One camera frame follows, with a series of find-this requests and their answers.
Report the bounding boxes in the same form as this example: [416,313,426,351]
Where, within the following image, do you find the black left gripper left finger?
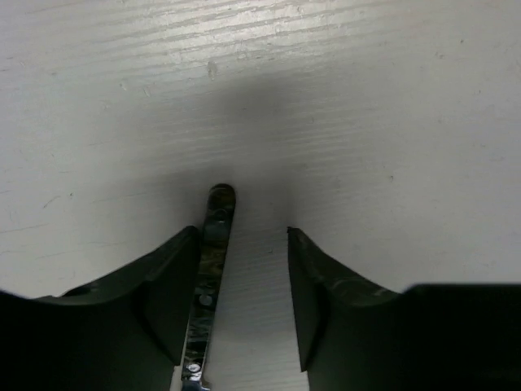
[1,226,200,390]

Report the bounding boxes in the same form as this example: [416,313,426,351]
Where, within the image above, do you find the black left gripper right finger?
[287,227,520,390]

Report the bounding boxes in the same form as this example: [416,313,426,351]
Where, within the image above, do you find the dark handled knife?
[181,183,236,390]

